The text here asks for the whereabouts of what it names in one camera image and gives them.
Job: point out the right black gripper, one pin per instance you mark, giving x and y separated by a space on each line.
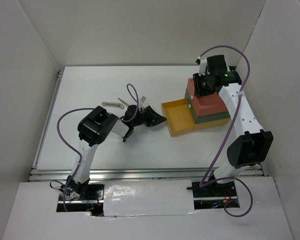
198 89

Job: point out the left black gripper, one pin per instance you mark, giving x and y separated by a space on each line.
153 118

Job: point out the yellow bottom drawer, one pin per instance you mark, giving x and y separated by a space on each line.
179 118

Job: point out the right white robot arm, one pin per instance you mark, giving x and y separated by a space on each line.
252 142

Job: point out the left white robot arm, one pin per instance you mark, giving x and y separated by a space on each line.
94 129

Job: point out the red top drawer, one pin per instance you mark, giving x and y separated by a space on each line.
203 105

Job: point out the green middle drawer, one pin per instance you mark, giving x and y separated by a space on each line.
197 117

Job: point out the white foam board cover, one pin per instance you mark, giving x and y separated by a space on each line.
148 198

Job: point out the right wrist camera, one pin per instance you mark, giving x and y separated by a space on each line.
202 62

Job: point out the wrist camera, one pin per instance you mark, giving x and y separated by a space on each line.
202 62
142 102

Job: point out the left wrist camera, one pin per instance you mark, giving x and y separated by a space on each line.
142 102

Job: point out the black handled scissors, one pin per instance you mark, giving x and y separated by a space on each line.
124 102

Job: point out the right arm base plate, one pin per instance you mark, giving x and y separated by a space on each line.
213 191

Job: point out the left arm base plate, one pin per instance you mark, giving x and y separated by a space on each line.
94 194

